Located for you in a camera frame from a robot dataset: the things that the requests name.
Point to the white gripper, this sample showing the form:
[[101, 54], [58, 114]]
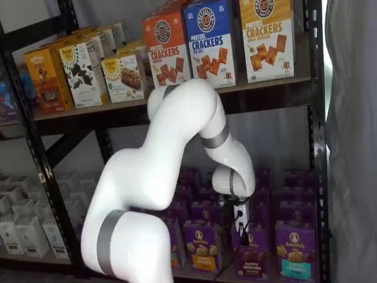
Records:
[[242, 216]]

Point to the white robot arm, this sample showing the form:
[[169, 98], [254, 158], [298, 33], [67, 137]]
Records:
[[147, 177]]

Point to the purple snack box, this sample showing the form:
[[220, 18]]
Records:
[[184, 193], [206, 193], [260, 216], [203, 210], [299, 193], [262, 177], [180, 211], [189, 177], [262, 194], [300, 178], [297, 215]]

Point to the purple box brown label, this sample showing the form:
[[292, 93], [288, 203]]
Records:
[[253, 262]]

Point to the purple box orange label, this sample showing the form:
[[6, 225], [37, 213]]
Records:
[[201, 250]]

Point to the purple box teal label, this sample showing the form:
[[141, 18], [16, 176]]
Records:
[[297, 259]]

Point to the purple box green label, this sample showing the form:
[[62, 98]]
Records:
[[179, 250]]

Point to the black metal shelf rack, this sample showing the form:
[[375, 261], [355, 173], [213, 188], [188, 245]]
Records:
[[318, 132]]

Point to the yellow pretzel crackers box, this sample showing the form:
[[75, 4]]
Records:
[[268, 44]]

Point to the blue pretzel crackers box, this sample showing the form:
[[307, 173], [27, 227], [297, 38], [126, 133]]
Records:
[[210, 44]]

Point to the white box snack bar print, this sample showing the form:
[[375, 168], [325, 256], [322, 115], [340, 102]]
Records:
[[122, 79]]

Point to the orange pretzel crackers box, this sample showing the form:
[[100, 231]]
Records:
[[166, 50]]

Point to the tan wooden shelf board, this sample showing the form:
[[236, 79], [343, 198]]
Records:
[[88, 111]]

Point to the white box dark crackers print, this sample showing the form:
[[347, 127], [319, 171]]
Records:
[[81, 73]]

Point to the orange brown snack box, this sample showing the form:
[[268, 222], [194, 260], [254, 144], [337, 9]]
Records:
[[44, 79]]

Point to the grey curtain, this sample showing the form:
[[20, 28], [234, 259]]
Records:
[[353, 147]]

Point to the white paper bag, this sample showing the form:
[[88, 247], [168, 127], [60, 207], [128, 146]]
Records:
[[10, 238], [56, 240], [44, 209], [23, 209]]

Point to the white small boxes group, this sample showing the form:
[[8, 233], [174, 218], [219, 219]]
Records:
[[32, 237]]

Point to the purple blue snack bag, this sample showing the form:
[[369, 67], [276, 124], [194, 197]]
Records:
[[7, 103]]

